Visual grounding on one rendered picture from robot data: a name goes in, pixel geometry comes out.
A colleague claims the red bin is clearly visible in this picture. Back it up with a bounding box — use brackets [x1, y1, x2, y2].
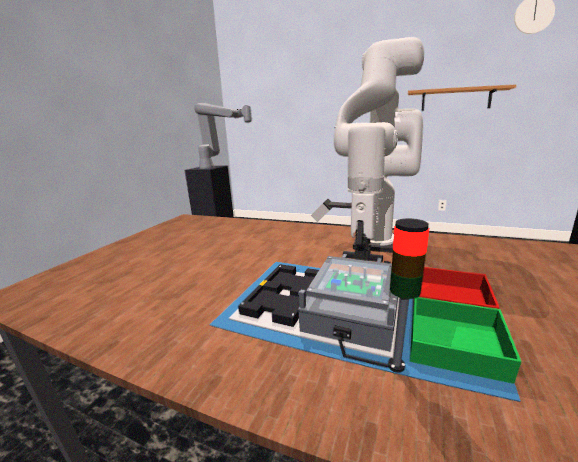
[419, 267, 500, 309]

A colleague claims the green bin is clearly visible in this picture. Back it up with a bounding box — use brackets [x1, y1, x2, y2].
[410, 297, 521, 384]

